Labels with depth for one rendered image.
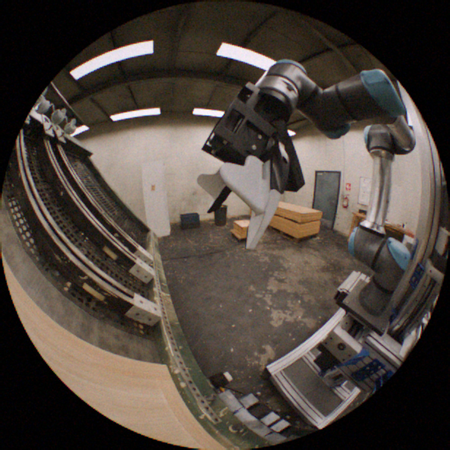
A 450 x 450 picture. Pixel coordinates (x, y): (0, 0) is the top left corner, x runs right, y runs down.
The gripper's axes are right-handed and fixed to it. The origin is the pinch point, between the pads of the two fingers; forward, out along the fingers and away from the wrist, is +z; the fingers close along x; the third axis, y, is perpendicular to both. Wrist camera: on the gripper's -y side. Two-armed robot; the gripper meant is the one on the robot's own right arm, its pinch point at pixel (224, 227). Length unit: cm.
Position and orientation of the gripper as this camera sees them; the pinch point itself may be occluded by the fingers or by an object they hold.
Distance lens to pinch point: 17.8
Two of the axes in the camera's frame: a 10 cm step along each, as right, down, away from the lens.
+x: 3.4, 2.9, -8.9
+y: -8.3, -3.5, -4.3
